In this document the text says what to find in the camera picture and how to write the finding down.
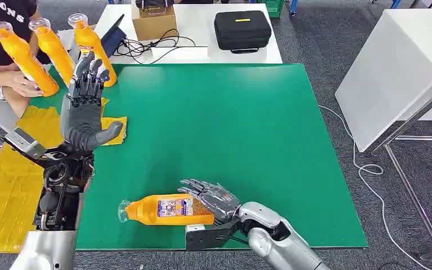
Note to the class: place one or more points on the green table mat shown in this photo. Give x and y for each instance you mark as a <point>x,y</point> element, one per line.
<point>219,130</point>

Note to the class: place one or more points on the black carry case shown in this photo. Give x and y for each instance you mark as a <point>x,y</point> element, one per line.
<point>242,31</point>

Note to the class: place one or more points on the dark tablet with cover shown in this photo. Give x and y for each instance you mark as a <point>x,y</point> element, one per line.
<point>114,39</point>

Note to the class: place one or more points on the metal table frame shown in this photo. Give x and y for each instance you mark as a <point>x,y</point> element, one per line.
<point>413,119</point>

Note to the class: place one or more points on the green plastic crate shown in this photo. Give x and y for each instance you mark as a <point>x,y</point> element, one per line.
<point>272,7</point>

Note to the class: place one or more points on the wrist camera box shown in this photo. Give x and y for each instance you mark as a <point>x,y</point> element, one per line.
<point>205,236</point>
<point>24,143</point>

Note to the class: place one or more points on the large white table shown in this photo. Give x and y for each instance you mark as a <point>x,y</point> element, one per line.
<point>395,74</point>

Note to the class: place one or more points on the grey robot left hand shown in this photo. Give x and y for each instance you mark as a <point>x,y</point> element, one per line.
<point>83,119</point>

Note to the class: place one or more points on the orange drink bottle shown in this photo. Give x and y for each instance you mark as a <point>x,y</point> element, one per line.
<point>89,41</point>
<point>54,48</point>
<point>26,61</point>
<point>149,210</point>

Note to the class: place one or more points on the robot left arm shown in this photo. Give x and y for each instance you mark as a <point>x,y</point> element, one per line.
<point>57,193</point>

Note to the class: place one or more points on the person's right hand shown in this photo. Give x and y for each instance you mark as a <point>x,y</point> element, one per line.
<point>22,85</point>

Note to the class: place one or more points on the person's left hand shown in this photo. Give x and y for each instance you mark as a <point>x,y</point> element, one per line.
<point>0,67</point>

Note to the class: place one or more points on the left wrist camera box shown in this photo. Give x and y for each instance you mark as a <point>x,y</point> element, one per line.
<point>24,143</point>

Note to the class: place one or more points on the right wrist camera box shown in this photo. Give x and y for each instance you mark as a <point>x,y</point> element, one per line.
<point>205,236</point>

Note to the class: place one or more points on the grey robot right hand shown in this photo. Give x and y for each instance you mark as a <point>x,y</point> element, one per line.
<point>218,201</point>

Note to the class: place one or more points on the brown cardboard box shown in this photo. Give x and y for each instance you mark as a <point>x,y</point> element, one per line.
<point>154,24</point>

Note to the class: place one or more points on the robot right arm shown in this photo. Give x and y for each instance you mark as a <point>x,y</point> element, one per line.
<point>275,242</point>

